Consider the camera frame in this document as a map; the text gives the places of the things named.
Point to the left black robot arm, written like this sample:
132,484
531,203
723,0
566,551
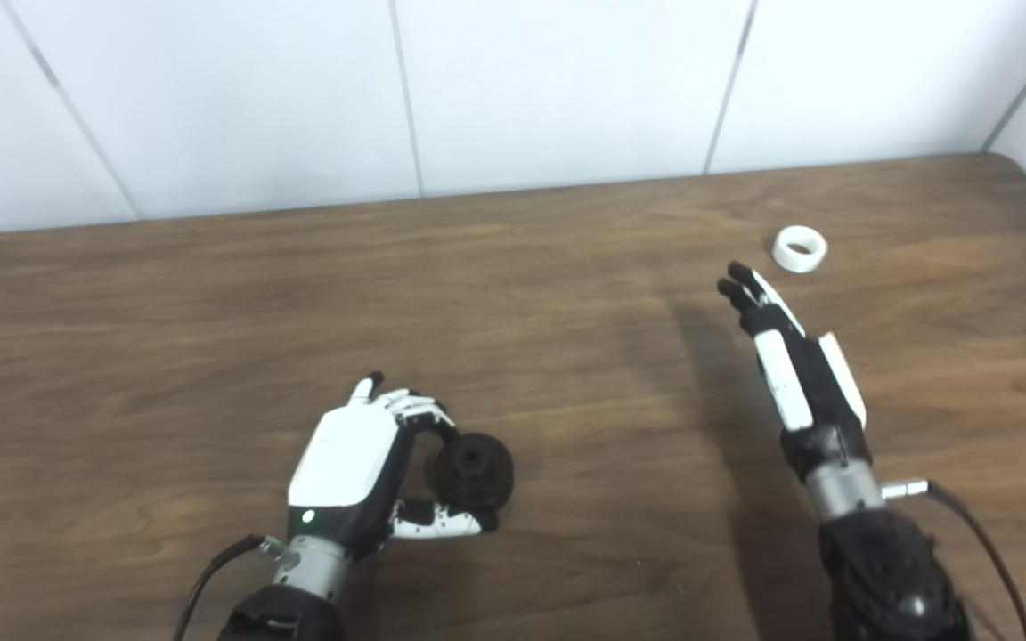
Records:
286,614

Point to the round black plastic part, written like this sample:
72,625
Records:
486,476

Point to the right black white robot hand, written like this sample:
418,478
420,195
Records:
820,401

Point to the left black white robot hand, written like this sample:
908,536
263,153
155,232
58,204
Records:
344,463

